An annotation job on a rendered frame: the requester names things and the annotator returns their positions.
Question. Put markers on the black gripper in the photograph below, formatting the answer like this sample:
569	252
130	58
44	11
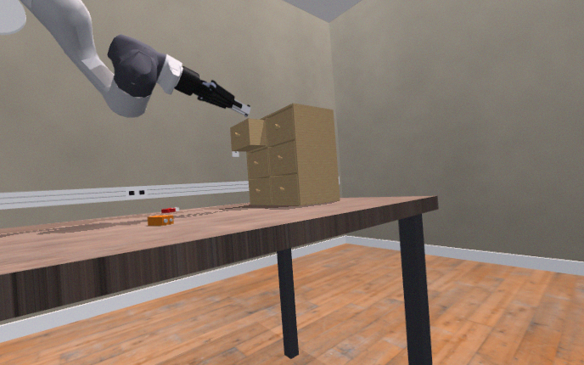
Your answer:
220	97

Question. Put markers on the brown wooden drawer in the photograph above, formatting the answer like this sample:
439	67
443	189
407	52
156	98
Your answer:
284	128
258	163
248	135
285	189
282	158
260	192

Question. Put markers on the brown wooden chest of drawers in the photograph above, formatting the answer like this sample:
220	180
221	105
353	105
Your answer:
315	152

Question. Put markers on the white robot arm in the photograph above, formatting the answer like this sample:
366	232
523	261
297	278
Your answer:
135	72

